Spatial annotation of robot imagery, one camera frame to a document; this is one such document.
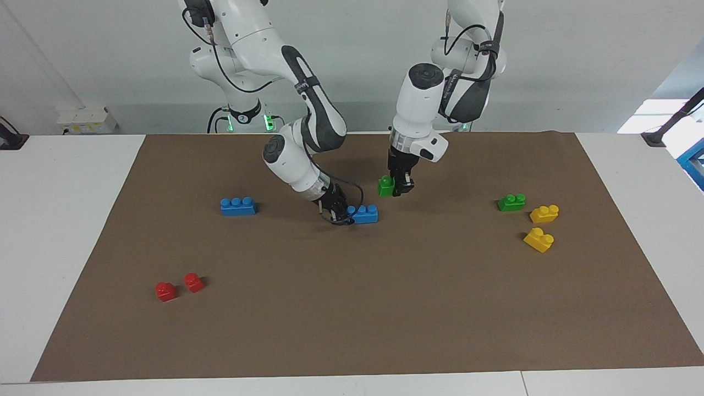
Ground blue three-stud toy brick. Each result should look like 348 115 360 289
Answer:
220 197 258 216
348 204 380 224

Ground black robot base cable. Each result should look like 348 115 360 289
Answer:
207 107 232 134

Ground brown paper table mat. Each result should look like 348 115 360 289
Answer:
30 131 704 382

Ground blue metal frame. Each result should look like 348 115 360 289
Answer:
676 137 704 192

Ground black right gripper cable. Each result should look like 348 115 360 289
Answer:
181 0 365 225

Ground white power box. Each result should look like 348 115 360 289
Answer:
56 107 118 135

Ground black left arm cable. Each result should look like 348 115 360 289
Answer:
442 10 498 57

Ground black camera stand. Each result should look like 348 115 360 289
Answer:
641 87 704 148
0 115 29 151

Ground yellow two-stud toy brick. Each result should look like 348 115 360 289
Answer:
529 205 560 224
522 227 555 254

